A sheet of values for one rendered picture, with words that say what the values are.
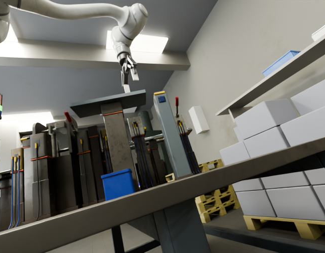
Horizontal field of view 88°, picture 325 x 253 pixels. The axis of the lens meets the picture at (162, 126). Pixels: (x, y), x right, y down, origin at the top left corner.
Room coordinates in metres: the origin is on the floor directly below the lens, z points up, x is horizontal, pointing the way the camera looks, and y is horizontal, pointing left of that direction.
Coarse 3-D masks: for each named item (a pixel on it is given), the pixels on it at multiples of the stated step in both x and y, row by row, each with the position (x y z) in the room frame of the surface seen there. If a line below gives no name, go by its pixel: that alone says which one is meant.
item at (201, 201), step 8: (216, 160) 3.17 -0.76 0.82; (200, 168) 3.10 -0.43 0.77; (208, 168) 3.05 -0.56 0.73; (168, 176) 3.81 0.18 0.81; (216, 192) 3.03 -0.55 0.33; (224, 192) 3.19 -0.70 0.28; (232, 192) 3.15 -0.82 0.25; (200, 200) 2.88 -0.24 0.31; (208, 200) 2.94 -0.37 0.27; (216, 200) 3.00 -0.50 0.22; (224, 200) 3.31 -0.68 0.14; (232, 200) 3.13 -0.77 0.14; (200, 208) 2.86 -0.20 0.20; (208, 208) 3.04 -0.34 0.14; (216, 208) 3.00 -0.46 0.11; (224, 208) 3.02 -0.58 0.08; (232, 208) 3.23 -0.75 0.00; (200, 216) 2.93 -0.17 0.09; (208, 216) 2.87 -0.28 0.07
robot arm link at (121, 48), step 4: (120, 44) 0.76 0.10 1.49; (124, 44) 0.77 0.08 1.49; (116, 48) 0.77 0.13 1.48; (120, 48) 0.76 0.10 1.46; (124, 48) 0.76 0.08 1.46; (128, 48) 0.78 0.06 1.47; (116, 52) 0.77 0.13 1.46; (120, 52) 0.76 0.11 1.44; (124, 52) 0.77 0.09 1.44; (128, 52) 0.78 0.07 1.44; (116, 56) 0.79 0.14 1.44
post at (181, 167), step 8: (160, 96) 0.80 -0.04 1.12; (160, 104) 0.80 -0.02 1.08; (168, 104) 0.81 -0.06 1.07; (160, 112) 0.80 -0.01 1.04; (168, 112) 0.81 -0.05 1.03; (160, 120) 0.81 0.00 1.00; (168, 120) 0.81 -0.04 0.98; (168, 128) 0.80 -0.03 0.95; (176, 128) 0.81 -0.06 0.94; (168, 136) 0.80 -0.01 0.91; (176, 136) 0.81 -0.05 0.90; (168, 144) 0.80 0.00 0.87; (176, 144) 0.81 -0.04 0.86; (168, 152) 0.86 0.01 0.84; (176, 152) 0.80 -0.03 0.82; (184, 152) 0.81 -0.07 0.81; (176, 160) 0.80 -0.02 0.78; (184, 160) 0.81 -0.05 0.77; (176, 168) 0.80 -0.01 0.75; (184, 168) 0.81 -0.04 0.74; (176, 176) 0.83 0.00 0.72; (184, 176) 0.80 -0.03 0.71
